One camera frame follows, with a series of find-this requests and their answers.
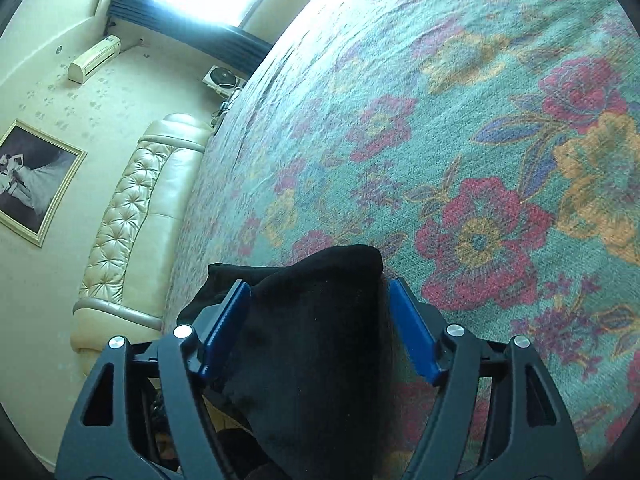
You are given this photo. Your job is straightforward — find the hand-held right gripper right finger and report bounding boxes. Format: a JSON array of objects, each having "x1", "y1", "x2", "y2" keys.
[{"x1": 387, "y1": 277, "x2": 586, "y2": 480}]

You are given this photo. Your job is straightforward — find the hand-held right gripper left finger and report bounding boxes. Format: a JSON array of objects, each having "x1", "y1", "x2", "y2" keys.
[{"x1": 55, "y1": 280, "x2": 251, "y2": 480}]

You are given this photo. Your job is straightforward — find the black pants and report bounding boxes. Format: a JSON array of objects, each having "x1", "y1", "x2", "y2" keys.
[{"x1": 177, "y1": 244, "x2": 401, "y2": 480}]

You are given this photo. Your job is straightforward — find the beige tufted leather headboard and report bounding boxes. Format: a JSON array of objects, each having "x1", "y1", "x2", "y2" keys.
[{"x1": 70, "y1": 112, "x2": 213, "y2": 378}]

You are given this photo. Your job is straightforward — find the bed with floral bedspread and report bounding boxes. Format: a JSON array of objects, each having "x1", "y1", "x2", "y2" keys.
[{"x1": 165, "y1": 0, "x2": 640, "y2": 471}]

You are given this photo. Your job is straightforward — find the white box fan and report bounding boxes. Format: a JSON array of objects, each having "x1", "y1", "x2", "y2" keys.
[{"x1": 202, "y1": 64, "x2": 247, "y2": 99}]

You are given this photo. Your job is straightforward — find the dark blue curtain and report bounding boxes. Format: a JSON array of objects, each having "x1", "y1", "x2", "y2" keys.
[{"x1": 107, "y1": 0, "x2": 273, "y2": 68}]

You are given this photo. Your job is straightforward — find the gold framed wall picture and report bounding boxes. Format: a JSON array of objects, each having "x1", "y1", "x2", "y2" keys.
[{"x1": 0, "y1": 119, "x2": 88, "y2": 248}]

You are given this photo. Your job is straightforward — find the white wall air conditioner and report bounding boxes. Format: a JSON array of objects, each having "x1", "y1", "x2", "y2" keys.
[{"x1": 67, "y1": 35, "x2": 122, "y2": 85}]

